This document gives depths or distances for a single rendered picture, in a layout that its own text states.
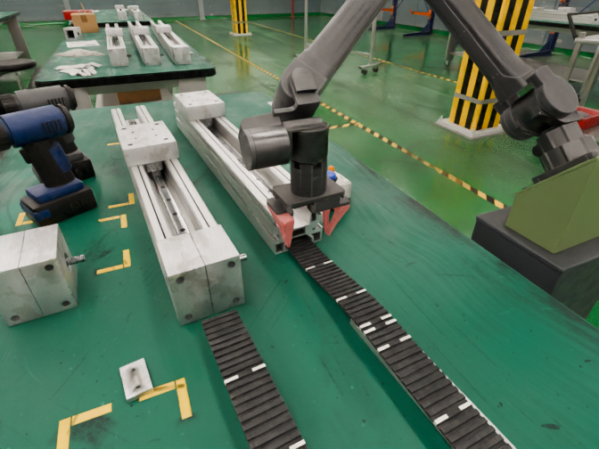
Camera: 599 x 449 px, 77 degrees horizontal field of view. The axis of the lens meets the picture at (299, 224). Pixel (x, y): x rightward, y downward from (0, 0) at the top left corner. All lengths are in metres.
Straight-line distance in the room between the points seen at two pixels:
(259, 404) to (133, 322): 0.25
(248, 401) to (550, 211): 0.61
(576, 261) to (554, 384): 0.30
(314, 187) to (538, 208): 0.44
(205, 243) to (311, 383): 0.24
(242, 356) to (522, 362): 0.36
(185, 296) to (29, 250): 0.24
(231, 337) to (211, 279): 0.09
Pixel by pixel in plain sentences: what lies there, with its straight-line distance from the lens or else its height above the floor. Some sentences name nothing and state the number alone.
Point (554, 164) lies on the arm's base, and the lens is 0.83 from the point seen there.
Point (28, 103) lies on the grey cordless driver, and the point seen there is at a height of 0.98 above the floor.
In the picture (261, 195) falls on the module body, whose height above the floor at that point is 0.86.
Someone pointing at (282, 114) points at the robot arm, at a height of 1.04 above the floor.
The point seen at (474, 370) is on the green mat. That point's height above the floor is 0.78.
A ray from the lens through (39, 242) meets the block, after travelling 0.67.
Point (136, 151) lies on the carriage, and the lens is 0.87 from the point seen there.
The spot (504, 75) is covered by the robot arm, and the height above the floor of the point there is 1.05.
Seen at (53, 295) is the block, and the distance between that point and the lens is 0.66.
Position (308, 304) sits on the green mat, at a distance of 0.59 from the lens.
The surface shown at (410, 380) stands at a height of 0.81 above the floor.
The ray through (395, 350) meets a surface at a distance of 0.50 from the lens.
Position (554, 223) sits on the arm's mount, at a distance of 0.81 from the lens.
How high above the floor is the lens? 1.20
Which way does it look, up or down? 33 degrees down
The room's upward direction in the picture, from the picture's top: straight up
